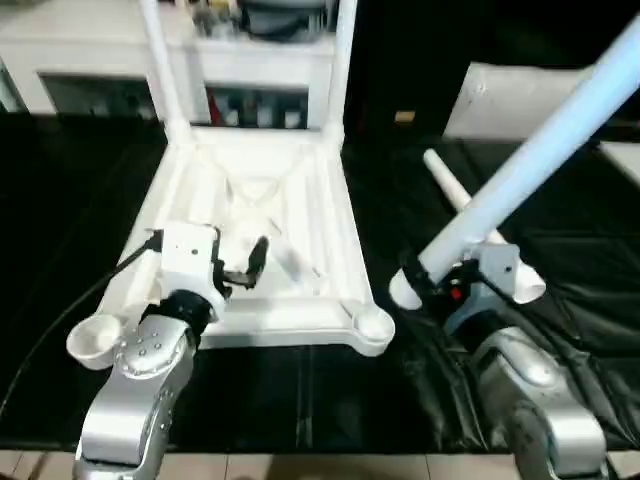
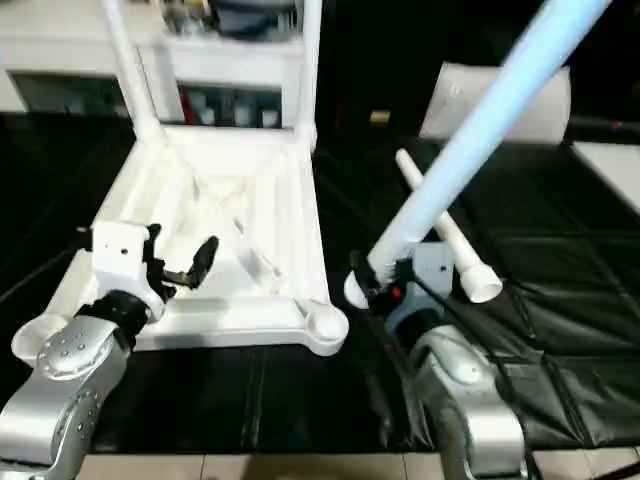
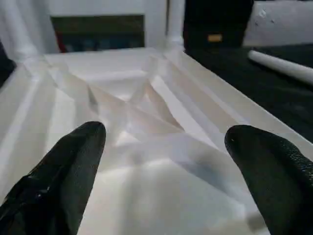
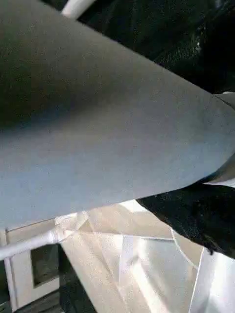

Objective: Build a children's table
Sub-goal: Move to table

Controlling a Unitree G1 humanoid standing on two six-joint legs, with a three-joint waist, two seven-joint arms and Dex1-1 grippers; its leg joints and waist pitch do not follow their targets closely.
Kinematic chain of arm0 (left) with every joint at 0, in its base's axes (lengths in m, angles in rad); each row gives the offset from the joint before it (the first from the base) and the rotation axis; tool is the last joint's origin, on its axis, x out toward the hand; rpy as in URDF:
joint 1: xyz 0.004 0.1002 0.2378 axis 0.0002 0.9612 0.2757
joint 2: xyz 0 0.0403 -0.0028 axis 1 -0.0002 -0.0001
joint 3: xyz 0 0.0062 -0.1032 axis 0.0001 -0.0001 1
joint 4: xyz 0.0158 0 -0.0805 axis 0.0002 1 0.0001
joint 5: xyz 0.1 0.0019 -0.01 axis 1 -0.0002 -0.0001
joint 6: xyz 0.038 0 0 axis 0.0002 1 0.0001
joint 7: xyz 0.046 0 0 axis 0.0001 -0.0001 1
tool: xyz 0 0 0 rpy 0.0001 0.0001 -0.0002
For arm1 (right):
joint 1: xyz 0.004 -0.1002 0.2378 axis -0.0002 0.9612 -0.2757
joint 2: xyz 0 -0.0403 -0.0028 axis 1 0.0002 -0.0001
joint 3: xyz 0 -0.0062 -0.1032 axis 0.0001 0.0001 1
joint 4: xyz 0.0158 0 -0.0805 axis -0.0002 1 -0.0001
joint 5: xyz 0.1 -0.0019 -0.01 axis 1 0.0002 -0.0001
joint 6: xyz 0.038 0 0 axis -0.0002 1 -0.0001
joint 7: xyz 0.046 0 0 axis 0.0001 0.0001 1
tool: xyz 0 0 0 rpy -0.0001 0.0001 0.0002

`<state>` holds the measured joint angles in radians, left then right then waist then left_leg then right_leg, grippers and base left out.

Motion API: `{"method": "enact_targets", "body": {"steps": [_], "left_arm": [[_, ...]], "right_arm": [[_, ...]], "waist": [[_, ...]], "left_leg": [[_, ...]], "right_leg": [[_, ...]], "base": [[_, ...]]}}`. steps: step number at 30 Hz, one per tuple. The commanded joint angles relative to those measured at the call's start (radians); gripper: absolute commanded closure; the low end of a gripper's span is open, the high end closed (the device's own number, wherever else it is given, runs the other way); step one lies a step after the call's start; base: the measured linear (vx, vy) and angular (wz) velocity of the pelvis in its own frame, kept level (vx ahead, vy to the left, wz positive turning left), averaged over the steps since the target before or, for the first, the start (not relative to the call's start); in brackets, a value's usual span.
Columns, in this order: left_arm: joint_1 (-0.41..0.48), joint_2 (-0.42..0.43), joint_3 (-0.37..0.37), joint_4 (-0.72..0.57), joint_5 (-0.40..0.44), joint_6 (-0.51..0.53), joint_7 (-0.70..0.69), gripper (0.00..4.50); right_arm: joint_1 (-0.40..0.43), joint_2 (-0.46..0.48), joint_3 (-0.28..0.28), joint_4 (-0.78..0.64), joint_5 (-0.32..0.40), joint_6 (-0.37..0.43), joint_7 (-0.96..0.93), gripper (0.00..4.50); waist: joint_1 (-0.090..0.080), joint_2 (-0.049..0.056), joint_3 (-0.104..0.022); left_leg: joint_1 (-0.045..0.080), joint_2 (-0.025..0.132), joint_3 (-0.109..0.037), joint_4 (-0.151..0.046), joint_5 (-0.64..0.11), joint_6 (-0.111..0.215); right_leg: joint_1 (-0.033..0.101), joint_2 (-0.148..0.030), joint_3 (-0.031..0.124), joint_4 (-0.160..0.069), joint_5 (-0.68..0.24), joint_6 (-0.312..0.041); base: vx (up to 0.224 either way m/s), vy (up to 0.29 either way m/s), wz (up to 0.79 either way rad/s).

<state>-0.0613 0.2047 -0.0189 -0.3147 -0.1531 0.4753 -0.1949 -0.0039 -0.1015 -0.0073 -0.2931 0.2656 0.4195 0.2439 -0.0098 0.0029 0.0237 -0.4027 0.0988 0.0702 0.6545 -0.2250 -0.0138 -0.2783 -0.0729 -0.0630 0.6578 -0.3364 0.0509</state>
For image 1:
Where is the white flat board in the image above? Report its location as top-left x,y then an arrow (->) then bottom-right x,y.
597,141 -> 640,190

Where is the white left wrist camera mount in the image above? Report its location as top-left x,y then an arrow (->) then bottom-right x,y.
158,222 -> 225,307

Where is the white cabinet with glass doors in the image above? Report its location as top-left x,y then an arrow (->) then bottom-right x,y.
0,0 -> 347,132

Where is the grey black helmet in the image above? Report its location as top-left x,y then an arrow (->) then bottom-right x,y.
238,0 -> 332,42

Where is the black padded work mat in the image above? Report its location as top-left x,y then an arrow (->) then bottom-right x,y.
0,112 -> 640,456

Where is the black left wrist camera cable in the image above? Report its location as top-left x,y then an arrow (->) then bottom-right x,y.
0,228 -> 165,414

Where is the white plastic table leg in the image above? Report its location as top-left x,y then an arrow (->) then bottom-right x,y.
388,19 -> 640,312
422,148 -> 548,306
319,0 -> 360,145
138,0 -> 195,147

